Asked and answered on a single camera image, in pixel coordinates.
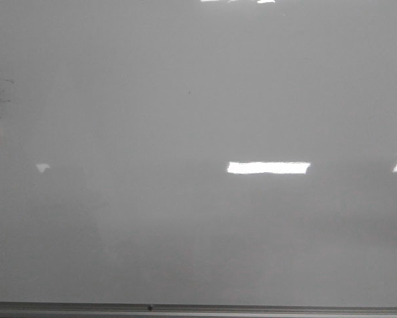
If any white whiteboard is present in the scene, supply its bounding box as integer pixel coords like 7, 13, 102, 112
0, 1, 397, 317

